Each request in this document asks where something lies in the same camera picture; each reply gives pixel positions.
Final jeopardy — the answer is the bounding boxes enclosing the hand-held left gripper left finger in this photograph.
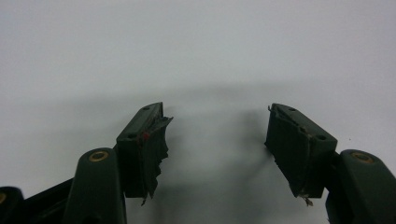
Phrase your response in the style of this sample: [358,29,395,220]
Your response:
[62,102,174,224]

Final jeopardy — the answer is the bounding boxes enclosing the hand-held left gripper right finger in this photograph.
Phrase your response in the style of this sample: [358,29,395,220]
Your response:
[264,103,396,224]

